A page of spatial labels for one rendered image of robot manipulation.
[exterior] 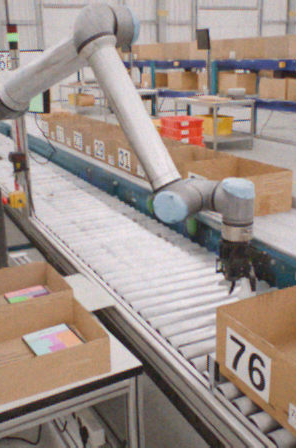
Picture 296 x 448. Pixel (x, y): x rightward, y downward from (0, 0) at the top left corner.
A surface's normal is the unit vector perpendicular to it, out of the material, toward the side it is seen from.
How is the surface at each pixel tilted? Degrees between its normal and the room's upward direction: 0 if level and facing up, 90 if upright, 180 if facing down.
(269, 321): 89
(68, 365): 90
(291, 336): 89
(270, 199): 91
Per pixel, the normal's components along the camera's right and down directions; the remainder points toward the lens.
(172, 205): -0.53, 0.31
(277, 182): 0.45, 0.25
